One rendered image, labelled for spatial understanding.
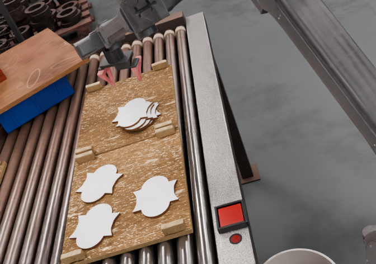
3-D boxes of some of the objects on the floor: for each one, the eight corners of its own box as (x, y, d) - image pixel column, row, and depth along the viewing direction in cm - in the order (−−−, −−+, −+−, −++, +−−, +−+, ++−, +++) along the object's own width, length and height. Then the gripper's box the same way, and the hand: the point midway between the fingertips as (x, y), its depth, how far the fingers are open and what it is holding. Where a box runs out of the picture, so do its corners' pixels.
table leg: (256, 164, 268) (211, 27, 218) (260, 179, 258) (214, 39, 209) (235, 170, 270) (186, 35, 220) (238, 185, 260) (187, 48, 210)
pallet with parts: (98, 38, 464) (75, -10, 436) (-37, 92, 467) (-68, 47, 438) (94, 3, 541) (74, -40, 513) (-22, 49, 544) (-48, 9, 515)
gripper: (131, 33, 155) (149, 73, 164) (92, 42, 160) (111, 80, 169) (126, 45, 150) (145, 85, 159) (85, 53, 155) (106, 92, 164)
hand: (126, 81), depth 164 cm, fingers open, 9 cm apart
